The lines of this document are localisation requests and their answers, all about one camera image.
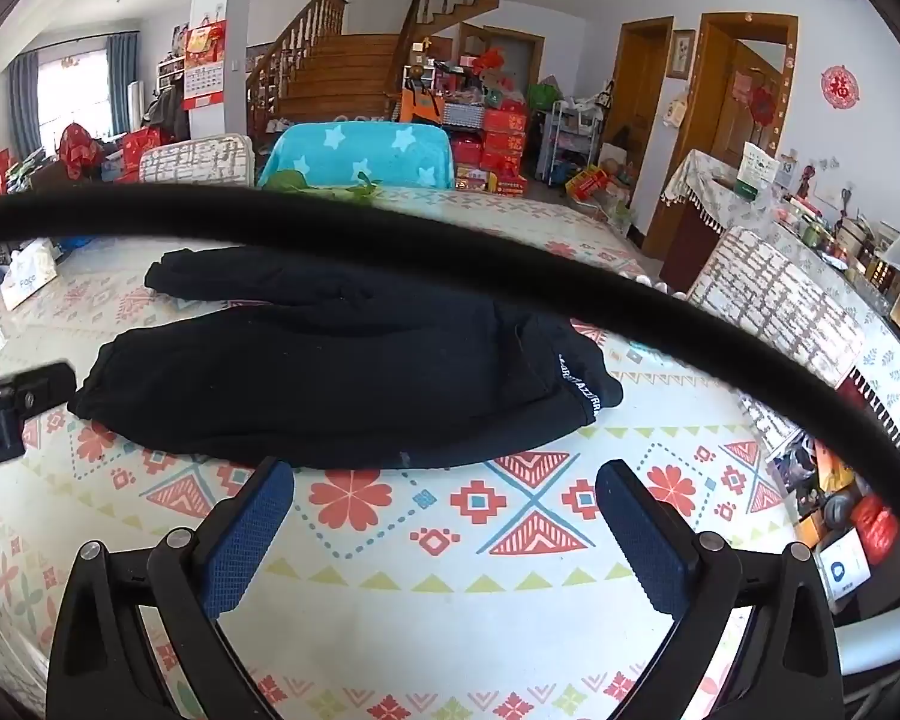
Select red door hanging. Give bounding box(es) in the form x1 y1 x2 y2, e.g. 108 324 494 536
730 70 778 130

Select black cable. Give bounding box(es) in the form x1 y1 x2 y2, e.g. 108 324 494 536
0 184 900 497

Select grey round object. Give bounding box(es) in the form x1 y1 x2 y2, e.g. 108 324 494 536
823 495 860 535

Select yellow and red box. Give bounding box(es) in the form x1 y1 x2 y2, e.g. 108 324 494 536
565 164 610 201

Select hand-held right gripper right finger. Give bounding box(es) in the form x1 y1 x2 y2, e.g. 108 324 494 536
595 458 845 720

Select white furniture rail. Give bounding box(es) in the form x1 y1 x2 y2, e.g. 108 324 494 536
831 611 900 677

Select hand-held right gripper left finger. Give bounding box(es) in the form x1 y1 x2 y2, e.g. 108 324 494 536
45 456 296 720

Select white wire rack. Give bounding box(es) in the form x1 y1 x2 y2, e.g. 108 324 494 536
538 100 610 186

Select wooden staircase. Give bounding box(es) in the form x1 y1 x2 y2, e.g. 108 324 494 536
247 0 518 125

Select leaf print fringed cloth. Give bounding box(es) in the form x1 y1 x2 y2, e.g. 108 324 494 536
660 148 900 421

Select red cloth bundle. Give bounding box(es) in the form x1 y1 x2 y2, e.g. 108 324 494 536
58 122 107 182

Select patterned tablecloth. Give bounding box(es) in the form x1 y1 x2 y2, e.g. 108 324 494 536
0 186 900 720

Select white box with blue logo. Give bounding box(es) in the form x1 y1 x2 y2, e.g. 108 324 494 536
813 529 875 602

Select framed wall picture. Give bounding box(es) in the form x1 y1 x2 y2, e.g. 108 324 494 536
666 29 698 80

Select black pants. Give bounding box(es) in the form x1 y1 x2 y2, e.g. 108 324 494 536
67 244 625 470

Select blue curtain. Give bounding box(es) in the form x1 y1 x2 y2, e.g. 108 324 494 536
106 31 140 138
7 52 43 160

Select orange box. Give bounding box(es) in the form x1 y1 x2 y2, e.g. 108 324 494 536
813 438 857 497

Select wooden door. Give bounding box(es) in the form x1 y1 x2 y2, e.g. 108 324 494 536
615 16 676 167

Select red paper wall decoration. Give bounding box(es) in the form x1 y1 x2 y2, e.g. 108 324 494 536
820 65 864 110

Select red wall calendar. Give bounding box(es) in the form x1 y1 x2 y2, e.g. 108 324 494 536
183 19 228 110

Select chair with white patterned cover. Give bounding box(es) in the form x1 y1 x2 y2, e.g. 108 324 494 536
139 133 256 187
686 225 890 455

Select wooden door frame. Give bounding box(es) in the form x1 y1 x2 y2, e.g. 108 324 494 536
699 12 800 170

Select white tissue pack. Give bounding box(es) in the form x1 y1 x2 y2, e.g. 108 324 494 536
0 238 62 311

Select stack of red gift boxes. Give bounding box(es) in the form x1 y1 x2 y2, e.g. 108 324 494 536
450 106 530 197

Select white and green package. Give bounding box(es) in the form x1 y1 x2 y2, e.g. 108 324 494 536
734 142 782 201

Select red plastic bag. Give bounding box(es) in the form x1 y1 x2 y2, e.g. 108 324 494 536
850 495 900 568

